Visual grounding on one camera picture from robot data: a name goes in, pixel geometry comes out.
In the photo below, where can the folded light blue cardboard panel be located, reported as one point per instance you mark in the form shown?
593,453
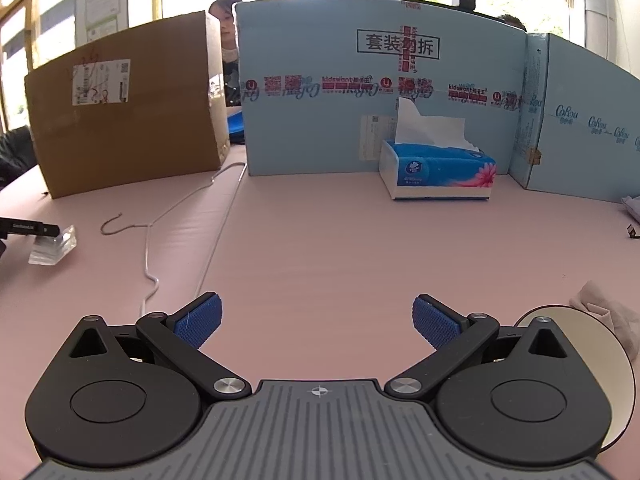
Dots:
575,160

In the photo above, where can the blue plastic item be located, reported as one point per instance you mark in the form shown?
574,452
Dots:
236,122

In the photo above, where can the brown cardboard box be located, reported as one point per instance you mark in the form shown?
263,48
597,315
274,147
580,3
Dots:
125,135

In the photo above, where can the clear plastic block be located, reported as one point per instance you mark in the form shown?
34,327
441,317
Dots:
50,250

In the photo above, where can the large light blue cardboard panel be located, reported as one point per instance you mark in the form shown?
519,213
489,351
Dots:
310,135

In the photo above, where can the blue tissue box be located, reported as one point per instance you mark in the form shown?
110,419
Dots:
435,175

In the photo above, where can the white paper notice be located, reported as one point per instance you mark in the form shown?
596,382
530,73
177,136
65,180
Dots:
102,10

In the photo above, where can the beige cloth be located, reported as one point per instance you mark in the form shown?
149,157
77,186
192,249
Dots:
605,305

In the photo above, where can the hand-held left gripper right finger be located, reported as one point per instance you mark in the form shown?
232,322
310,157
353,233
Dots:
435,325

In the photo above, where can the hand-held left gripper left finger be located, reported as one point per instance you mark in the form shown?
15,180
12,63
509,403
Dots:
200,320

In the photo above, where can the black device on stand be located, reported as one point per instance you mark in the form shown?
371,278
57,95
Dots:
25,227

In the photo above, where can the white bowl with dark outside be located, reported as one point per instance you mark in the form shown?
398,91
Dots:
595,330

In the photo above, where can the white standing air conditioner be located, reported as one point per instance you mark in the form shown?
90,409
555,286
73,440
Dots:
595,15

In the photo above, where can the dark jacket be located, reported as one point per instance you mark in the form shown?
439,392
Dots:
15,155

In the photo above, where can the white tissue sheet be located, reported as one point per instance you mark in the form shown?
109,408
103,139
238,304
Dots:
425,130

